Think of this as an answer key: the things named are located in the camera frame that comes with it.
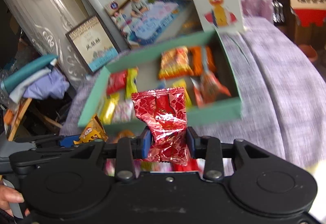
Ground yellow cracker packet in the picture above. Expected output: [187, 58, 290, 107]
[172, 79, 192, 109]

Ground yellow silver snack packet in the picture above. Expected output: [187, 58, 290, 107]
[98, 93, 120, 125]

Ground children's drawing mat box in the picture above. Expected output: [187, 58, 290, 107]
[105, 0, 202, 49]

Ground orange yellow chips packet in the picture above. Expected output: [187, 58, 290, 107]
[158, 46, 193, 79]

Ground small orange snack packet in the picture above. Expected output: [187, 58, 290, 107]
[74, 114, 108, 145]

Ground yellow red snack stick packet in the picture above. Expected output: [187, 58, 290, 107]
[125, 67, 138, 100]

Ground red patterned candy packet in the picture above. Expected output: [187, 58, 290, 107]
[131, 88, 189, 166]

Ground white lace curtain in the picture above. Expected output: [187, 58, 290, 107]
[4, 0, 88, 89]

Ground framed pastry gift box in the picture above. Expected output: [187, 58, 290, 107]
[66, 15, 119, 74]

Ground wooden folding table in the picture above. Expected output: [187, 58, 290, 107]
[3, 98, 63, 141]

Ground orange white noodle snack packet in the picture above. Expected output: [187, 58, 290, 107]
[191, 71, 231, 108]

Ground lavender folded cloth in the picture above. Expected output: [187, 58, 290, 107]
[23, 68, 70, 100]

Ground pink white patterned snack packet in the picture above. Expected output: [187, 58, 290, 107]
[112, 100, 135, 124]

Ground mint green cardboard box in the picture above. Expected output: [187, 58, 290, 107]
[77, 30, 243, 128]

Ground person's left hand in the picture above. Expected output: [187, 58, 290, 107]
[0, 181, 24, 216]

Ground teal folded cloth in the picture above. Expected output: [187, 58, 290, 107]
[1, 54, 58, 95]

